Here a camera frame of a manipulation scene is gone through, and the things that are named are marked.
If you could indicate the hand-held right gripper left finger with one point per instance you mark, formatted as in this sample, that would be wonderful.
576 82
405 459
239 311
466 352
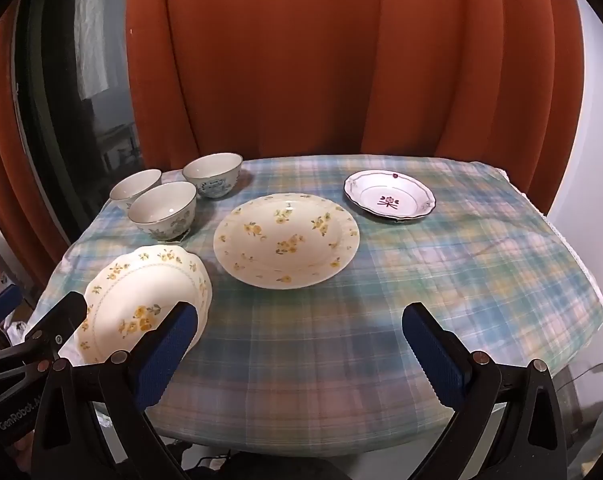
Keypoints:
166 355

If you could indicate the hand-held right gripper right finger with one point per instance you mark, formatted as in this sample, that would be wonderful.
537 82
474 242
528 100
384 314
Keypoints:
434 355

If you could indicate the scalloped yellow floral plate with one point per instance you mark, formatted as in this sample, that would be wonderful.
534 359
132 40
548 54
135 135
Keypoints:
131 295

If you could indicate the white bowl grey flower print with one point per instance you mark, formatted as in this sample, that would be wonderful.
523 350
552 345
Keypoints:
164 207

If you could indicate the white bowl grey leaf print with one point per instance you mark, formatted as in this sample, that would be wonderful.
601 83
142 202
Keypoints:
136 186

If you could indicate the white bowl blue flower print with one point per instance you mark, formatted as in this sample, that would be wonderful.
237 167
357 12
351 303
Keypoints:
214 170

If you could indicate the plaid tablecloth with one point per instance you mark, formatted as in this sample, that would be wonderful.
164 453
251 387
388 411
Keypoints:
331 340

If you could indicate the orange curtain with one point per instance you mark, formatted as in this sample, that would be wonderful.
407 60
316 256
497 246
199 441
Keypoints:
11 160
306 60

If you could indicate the small wooden table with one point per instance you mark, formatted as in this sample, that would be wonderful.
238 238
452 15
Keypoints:
118 142

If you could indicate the dark glass door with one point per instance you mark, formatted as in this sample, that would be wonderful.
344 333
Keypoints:
61 110

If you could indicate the white hanging cloth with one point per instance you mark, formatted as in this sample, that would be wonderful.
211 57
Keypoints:
98 35

